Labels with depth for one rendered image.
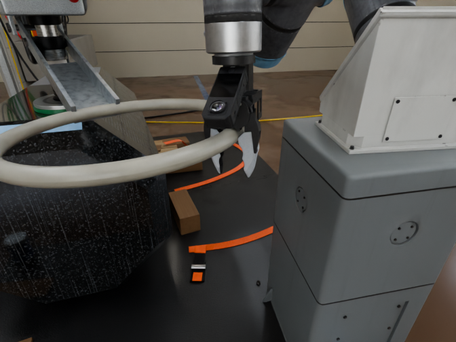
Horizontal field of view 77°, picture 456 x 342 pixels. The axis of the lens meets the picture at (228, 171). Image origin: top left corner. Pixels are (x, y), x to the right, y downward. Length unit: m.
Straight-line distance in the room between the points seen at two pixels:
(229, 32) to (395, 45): 0.40
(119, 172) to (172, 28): 6.02
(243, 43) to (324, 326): 0.85
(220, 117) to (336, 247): 0.49
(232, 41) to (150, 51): 5.96
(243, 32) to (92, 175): 0.29
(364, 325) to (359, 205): 0.53
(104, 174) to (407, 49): 0.64
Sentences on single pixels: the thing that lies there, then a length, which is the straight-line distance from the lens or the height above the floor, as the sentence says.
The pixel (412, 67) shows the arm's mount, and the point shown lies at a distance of 0.77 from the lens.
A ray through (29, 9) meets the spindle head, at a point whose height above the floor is 1.17.
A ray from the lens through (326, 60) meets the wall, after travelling 7.37.
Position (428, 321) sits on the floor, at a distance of 1.62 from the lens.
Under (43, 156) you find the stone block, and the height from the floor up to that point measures 0.75.
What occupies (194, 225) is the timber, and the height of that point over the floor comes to 0.06.
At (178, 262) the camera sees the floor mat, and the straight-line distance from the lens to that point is 1.58.
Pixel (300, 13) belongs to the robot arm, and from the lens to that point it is 0.55.
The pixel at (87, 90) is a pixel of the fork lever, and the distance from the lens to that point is 0.98.
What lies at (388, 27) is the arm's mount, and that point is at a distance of 0.72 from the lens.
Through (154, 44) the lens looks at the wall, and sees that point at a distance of 6.39.
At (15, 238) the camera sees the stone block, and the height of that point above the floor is 0.45.
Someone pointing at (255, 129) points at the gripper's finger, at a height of 0.99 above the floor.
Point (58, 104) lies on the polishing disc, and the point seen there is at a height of 0.88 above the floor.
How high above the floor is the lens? 1.16
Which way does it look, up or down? 29 degrees down
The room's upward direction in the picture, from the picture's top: straight up
